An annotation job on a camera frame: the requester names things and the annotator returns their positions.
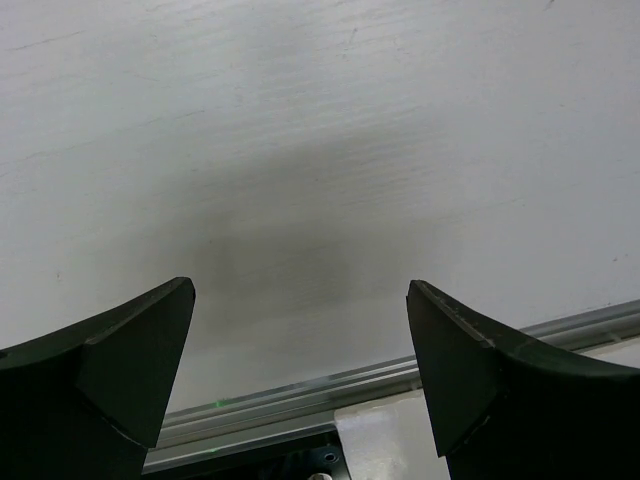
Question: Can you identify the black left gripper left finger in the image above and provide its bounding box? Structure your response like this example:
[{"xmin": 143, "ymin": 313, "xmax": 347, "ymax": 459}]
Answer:
[{"xmin": 1, "ymin": 277, "xmax": 195, "ymax": 479}]

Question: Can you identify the aluminium table rail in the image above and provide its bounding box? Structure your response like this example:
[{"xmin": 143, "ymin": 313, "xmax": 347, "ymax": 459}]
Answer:
[{"xmin": 142, "ymin": 301, "xmax": 639, "ymax": 479}]

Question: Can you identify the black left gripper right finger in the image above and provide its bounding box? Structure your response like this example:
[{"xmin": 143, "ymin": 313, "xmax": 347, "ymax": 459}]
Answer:
[{"xmin": 406, "ymin": 280, "xmax": 639, "ymax": 479}]

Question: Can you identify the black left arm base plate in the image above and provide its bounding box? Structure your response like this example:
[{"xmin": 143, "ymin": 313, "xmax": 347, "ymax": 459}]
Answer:
[{"xmin": 141, "ymin": 429, "xmax": 351, "ymax": 479}]

